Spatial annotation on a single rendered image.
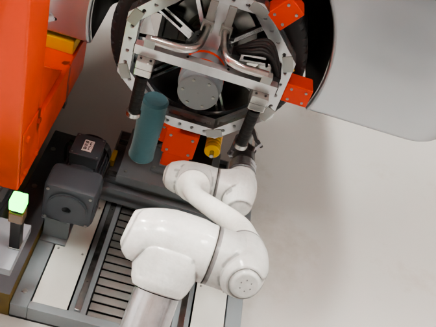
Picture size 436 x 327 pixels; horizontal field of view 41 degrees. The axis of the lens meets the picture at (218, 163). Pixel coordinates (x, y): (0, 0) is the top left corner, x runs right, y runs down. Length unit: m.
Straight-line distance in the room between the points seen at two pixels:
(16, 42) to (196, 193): 0.61
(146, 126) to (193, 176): 0.27
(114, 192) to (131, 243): 1.13
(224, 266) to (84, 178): 0.92
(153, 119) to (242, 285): 0.82
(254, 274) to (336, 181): 1.90
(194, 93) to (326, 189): 1.38
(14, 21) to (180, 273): 0.69
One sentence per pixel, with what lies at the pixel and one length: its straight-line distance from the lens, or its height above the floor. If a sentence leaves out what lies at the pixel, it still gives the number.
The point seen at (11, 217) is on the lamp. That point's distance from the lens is 1.65.
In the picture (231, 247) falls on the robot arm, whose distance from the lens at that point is 1.22.
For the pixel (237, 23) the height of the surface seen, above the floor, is 0.93.
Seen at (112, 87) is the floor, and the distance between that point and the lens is 3.10.
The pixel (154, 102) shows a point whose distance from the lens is 1.85.
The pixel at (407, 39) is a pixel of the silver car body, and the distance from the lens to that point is 1.94.
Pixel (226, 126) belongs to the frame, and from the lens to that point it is 2.00.
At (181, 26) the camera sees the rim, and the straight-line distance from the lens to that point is 1.93.
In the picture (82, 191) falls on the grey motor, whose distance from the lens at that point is 1.98.
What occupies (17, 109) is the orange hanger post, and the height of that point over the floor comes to 0.83.
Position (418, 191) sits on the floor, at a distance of 3.30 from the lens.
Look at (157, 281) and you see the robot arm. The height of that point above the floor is 0.88.
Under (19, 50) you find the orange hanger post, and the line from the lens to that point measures 1.48.
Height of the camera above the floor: 1.86
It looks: 41 degrees down
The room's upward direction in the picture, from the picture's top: 21 degrees clockwise
